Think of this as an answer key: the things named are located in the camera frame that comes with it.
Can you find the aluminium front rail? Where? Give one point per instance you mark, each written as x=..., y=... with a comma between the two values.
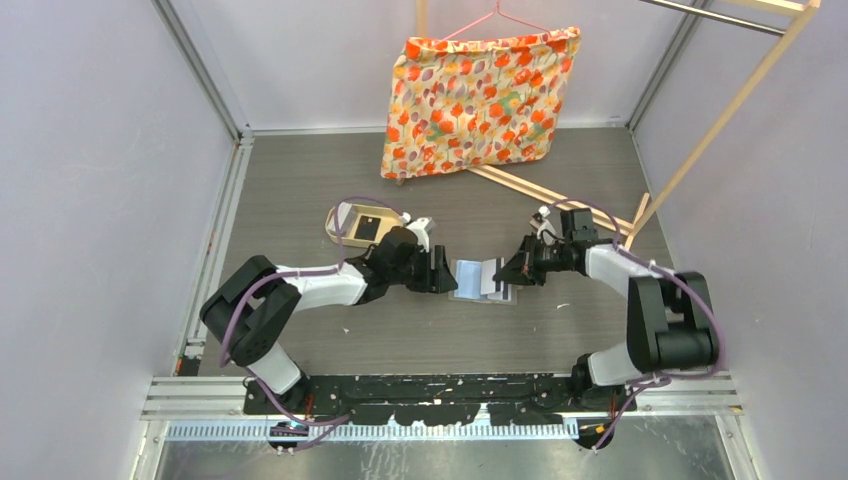
x=211, y=408

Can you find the stack of cards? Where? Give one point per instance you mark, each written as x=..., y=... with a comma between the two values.
x=342, y=218

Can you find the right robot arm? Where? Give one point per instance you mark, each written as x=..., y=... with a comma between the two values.
x=670, y=326

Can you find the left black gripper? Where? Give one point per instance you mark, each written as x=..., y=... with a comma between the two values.
x=438, y=280

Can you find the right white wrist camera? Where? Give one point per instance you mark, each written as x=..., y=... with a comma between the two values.
x=542, y=227

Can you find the wooden rack frame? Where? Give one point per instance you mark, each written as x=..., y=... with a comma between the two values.
x=665, y=85

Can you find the floral fabric bag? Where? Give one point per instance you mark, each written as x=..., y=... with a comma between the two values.
x=456, y=105

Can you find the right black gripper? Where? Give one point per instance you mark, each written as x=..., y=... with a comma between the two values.
x=523, y=269

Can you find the white magnetic stripe card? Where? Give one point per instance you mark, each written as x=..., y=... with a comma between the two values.
x=505, y=293

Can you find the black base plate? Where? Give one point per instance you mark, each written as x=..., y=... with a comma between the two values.
x=439, y=400

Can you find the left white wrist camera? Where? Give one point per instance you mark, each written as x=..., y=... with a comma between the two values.
x=421, y=227

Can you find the beige oval tray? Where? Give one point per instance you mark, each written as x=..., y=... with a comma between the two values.
x=389, y=220

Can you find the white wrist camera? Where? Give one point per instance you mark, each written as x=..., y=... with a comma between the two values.
x=542, y=227
x=421, y=227

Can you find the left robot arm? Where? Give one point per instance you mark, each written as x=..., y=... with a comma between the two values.
x=249, y=312

